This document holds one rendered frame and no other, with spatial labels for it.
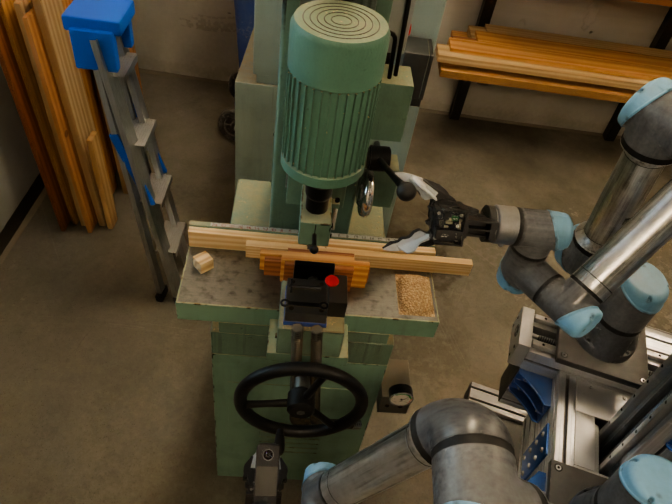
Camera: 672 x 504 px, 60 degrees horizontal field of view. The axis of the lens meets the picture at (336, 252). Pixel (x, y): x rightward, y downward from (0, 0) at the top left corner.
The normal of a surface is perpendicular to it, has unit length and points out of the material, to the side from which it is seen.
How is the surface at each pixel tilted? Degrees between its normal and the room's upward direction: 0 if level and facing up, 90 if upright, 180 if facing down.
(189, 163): 0
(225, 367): 90
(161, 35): 90
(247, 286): 0
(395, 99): 90
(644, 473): 7
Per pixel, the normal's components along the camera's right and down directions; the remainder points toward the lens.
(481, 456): -0.01, -0.70
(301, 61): -0.74, 0.41
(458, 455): -0.50, -0.63
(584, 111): -0.05, 0.71
